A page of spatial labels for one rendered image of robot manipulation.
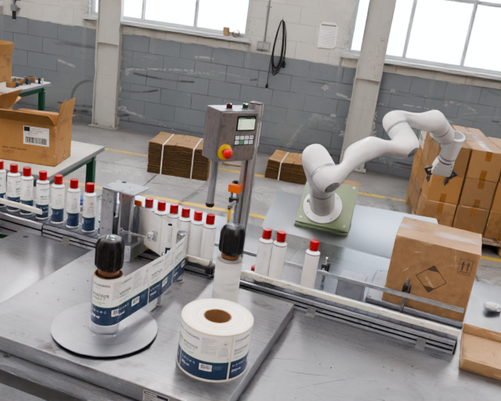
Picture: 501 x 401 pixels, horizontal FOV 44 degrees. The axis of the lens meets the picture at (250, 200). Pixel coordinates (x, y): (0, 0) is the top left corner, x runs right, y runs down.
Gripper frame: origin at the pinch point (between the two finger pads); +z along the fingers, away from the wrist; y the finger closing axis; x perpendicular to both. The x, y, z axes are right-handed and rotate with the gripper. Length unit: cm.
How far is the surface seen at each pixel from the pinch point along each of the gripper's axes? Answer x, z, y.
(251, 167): 80, -58, 90
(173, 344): 158, -57, 97
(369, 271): 80, -13, 34
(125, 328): 157, -57, 113
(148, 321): 151, -54, 107
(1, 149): 12, 35, 241
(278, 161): -239, 234, 93
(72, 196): 92, -34, 158
